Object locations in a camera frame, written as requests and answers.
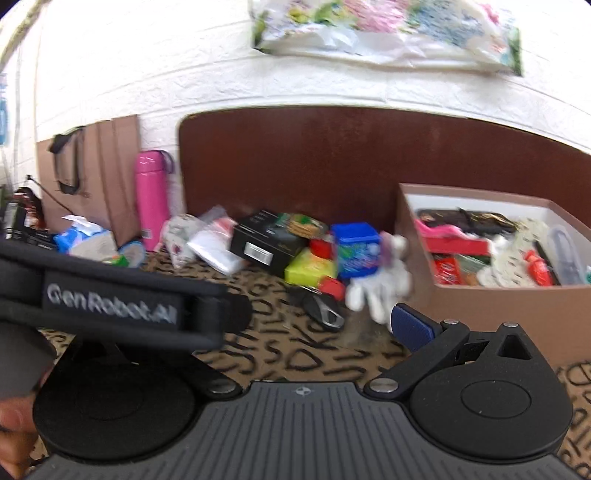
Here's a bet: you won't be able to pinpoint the black car keys bunch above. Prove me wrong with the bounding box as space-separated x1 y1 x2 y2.
287 286 346 332

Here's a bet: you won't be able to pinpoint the round blue-rimmed plastic container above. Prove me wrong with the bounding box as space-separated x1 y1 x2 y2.
103 241 146 268

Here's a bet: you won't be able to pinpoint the clear ziplock bag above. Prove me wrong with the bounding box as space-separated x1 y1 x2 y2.
187 205 246 276

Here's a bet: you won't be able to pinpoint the person's left hand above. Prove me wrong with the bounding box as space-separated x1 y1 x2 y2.
0 370 51 479

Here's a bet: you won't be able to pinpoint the blue tissue pack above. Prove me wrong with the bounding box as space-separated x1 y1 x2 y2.
54 215 118 262

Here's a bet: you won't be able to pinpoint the red snack packet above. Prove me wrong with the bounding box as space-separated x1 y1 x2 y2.
433 254 463 285

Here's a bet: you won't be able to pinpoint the red flat box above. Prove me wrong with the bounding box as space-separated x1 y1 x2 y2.
425 238 490 256

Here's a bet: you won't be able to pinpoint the blue gum box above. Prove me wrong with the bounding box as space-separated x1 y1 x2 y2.
331 222 381 280

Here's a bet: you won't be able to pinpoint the pink sock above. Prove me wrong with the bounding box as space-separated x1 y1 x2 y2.
415 220 476 240

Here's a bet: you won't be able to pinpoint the floral white insole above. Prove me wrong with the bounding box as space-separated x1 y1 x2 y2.
476 218 549 289

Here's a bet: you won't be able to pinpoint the red tape roll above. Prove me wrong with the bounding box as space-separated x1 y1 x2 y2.
308 238 334 260

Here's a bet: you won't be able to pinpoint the yellow-green small box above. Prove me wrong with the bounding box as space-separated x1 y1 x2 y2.
284 249 338 288

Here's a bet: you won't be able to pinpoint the brown monogram phone case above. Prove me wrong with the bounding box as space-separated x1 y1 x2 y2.
416 208 517 236

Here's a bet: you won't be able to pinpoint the brown paper shopping bag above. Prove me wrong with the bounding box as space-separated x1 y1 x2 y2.
36 115 140 246

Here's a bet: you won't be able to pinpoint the patterned letter table cloth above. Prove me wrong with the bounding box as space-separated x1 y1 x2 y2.
27 250 591 476

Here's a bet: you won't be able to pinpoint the red white tube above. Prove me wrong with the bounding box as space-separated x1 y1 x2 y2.
524 250 554 287

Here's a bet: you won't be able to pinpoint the brown cardboard storage box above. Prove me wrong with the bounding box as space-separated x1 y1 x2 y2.
396 184 590 367

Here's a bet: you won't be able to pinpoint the black marker pen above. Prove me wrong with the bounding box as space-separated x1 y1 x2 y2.
534 240 561 286

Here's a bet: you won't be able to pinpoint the packaged cookies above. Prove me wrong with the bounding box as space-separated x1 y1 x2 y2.
280 213 328 240

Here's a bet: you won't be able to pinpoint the pink thermos bottle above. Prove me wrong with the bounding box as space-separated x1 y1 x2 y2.
135 150 174 251

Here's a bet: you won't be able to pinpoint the clear plastic case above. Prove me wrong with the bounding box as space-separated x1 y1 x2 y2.
547 225 587 286

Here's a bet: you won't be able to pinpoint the black product box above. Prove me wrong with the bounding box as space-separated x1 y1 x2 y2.
229 210 308 278

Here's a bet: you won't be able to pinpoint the dark brown wooden board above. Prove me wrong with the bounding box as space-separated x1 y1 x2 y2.
177 106 590 230

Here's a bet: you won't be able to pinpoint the black device with cables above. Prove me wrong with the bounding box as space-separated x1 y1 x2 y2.
1 186 57 251

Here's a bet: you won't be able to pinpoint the floral drawstring pouch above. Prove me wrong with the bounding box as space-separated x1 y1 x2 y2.
160 214 204 269

